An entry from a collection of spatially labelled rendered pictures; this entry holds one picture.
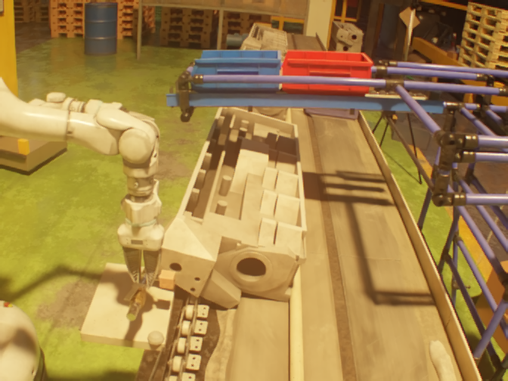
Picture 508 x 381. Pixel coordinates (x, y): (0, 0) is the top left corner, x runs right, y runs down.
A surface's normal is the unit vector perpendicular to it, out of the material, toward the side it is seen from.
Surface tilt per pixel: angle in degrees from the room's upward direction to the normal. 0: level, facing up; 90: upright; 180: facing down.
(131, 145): 88
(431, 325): 2
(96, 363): 0
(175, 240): 39
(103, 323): 0
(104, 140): 94
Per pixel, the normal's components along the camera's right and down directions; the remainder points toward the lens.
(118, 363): 0.09, -0.89
